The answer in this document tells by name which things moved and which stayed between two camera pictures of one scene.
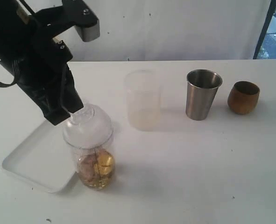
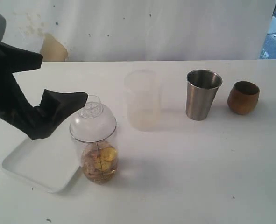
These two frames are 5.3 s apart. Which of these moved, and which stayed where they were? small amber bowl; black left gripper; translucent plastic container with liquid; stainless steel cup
Moved: black left gripper
Stayed: stainless steel cup; translucent plastic container with liquid; small amber bowl
